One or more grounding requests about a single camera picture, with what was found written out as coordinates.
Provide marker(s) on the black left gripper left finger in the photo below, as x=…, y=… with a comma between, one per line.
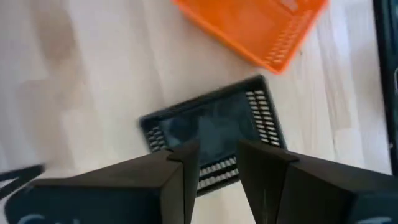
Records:
x=124, y=193

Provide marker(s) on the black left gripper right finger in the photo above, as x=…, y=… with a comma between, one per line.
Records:
x=311, y=193

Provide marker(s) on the black plastic basket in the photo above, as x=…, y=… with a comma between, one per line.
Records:
x=217, y=124

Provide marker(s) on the orange plastic basket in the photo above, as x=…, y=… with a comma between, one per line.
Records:
x=255, y=28

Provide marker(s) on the black aluminium frame beam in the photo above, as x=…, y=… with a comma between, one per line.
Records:
x=387, y=77

